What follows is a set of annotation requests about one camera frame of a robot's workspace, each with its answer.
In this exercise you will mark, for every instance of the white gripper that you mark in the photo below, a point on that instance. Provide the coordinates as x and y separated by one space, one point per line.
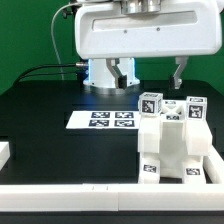
181 28

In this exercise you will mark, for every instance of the small white tagged cube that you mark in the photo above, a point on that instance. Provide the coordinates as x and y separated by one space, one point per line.
196 108
150 104

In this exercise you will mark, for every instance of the white chair seat block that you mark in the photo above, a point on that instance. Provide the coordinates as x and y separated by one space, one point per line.
171 146

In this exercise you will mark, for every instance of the white chair back frame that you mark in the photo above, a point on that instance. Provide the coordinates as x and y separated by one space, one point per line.
196 134

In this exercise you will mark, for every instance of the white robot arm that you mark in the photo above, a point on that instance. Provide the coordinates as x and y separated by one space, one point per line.
99 77

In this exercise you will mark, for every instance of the white base tag sheet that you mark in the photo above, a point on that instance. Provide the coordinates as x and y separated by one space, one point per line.
103 120

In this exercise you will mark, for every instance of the black camera stand pole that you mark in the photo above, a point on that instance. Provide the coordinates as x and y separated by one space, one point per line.
70 11

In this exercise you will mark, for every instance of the white right fence rail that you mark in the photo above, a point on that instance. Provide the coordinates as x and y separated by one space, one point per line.
214 166

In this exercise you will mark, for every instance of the white fence rail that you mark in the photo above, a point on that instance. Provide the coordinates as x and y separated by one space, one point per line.
112 197
4 153
214 166

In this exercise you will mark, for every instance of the white front fence rail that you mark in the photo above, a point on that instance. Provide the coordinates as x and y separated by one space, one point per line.
112 197

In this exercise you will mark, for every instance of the white left fence rail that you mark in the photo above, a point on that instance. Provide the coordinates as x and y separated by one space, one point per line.
4 153

